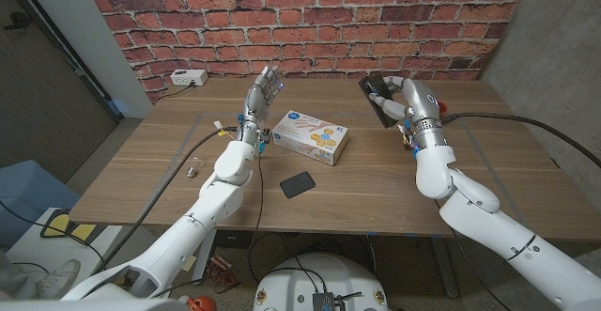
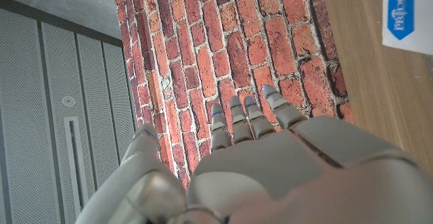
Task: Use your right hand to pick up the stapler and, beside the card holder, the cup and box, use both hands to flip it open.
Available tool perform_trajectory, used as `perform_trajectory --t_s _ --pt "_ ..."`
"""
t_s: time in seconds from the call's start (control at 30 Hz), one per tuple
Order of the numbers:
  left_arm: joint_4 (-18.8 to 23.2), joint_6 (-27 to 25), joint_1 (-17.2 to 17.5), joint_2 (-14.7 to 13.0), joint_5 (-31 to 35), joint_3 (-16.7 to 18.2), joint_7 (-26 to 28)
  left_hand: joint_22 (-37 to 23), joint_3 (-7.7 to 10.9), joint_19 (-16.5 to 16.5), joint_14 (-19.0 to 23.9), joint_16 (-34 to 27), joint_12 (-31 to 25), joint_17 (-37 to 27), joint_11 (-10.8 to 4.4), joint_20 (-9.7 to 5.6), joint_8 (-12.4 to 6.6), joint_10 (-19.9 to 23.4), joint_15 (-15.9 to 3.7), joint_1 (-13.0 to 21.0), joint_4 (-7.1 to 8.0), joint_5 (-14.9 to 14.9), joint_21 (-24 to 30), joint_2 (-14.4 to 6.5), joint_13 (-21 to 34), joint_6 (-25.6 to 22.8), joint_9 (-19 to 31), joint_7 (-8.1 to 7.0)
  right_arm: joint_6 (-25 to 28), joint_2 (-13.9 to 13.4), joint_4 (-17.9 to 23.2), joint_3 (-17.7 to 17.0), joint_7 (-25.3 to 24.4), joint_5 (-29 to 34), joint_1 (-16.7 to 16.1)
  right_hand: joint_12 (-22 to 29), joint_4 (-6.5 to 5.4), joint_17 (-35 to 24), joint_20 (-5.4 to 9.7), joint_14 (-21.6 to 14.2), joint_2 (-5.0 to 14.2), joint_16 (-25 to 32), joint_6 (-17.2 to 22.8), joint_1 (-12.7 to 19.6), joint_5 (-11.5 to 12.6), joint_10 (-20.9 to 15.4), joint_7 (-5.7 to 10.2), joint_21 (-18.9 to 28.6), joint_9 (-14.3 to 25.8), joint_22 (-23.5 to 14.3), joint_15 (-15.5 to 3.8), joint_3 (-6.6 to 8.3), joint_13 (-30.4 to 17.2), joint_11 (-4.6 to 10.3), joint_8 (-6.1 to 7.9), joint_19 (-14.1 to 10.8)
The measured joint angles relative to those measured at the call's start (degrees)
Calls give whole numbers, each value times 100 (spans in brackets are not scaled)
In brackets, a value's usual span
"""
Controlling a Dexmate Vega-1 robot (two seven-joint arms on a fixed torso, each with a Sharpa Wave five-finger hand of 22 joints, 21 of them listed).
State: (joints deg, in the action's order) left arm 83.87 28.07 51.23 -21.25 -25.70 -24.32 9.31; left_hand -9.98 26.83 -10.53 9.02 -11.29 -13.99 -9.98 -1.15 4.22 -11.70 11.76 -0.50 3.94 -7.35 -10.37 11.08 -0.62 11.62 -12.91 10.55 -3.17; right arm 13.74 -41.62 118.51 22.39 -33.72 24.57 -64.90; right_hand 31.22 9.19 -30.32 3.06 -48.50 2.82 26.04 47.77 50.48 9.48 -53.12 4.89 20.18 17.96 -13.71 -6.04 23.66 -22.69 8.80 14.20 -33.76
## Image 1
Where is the white power strip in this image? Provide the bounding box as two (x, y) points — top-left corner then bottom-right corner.
(169, 69), (209, 87)

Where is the orange cable bundle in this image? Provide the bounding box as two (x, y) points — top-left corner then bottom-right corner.
(205, 253), (239, 289)

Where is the orange round floor object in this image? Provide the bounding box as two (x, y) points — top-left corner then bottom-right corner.
(187, 295), (218, 311)

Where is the blue bin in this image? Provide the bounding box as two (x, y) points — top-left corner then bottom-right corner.
(0, 160), (82, 237)

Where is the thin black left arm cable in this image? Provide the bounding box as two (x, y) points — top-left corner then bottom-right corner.
(153, 152), (264, 299)

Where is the grey torso module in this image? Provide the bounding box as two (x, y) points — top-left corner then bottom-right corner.
(312, 291), (337, 311)

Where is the white shoe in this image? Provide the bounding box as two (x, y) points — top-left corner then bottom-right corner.
(35, 258), (82, 301)

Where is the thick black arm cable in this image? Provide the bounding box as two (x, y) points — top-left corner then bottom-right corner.
(91, 126), (240, 277)
(440, 111), (601, 169)

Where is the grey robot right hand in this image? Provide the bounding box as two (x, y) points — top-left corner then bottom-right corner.
(369, 75), (447, 151)

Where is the grey table leg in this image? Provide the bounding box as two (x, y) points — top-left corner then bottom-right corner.
(430, 236), (460, 299)
(192, 229), (218, 285)

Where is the white glove box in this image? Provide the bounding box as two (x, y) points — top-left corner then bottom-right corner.
(270, 109), (349, 167)

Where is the red brick backdrop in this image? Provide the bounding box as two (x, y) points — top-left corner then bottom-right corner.
(80, 0), (534, 104)

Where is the black card holder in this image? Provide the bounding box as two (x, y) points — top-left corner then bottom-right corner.
(279, 170), (316, 200)

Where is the dark grey door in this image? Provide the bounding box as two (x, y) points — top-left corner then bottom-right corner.
(0, 0), (121, 185)

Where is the grey trouser leg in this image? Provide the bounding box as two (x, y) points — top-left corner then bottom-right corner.
(0, 249), (29, 303)

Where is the black power strip cable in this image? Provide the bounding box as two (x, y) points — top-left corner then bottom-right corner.
(158, 82), (196, 101)

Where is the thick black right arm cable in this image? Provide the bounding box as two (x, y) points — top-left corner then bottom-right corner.
(440, 111), (601, 169)

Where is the white floor platform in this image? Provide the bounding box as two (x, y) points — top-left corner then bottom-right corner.
(4, 206), (156, 298)

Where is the black stapler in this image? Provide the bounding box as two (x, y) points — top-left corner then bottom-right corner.
(358, 73), (400, 130)

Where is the black door handle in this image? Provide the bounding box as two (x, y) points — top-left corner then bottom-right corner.
(3, 11), (33, 31)

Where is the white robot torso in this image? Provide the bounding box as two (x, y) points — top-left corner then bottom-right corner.
(252, 252), (390, 311)

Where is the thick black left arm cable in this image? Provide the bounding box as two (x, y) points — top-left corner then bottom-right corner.
(91, 126), (240, 277)

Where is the small clear light bulb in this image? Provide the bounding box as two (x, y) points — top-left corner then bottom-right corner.
(186, 157), (204, 179)

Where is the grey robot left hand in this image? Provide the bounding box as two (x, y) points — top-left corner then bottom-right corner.
(236, 64), (285, 146)

